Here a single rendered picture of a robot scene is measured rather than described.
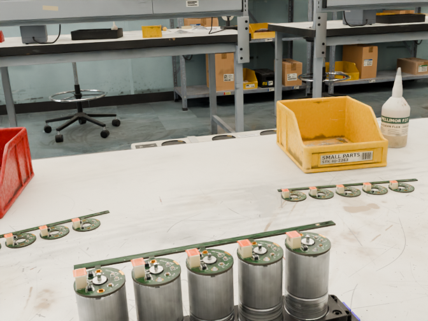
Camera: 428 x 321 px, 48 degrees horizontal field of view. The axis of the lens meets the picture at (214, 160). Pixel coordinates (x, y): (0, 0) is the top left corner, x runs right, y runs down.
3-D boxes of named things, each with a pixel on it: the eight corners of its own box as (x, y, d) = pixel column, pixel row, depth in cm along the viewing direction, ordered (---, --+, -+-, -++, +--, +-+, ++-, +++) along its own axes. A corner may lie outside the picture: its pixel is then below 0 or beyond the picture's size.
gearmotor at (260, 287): (289, 338, 27) (290, 256, 25) (247, 348, 26) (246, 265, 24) (272, 312, 29) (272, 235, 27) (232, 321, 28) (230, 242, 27)
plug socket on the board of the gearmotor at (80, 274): (93, 286, 23) (91, 274, 23) (74, 290, 23) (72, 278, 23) (92, 278, 24) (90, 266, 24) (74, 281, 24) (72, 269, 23)
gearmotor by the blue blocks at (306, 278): (334, 327, 27) (339, 247, 26) (295, 337, 27) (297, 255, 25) (314, 302, 30) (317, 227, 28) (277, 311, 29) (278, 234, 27)
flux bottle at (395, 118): (377, 146, 62) (383, 69, 59) (381, 139, 65) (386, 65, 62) (405, 149, 61) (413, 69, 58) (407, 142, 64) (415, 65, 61)
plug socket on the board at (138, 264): (150, 276, 24) (149, 263, 24) (133, 279, 24) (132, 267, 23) (148, 267, 25) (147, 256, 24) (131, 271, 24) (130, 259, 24)
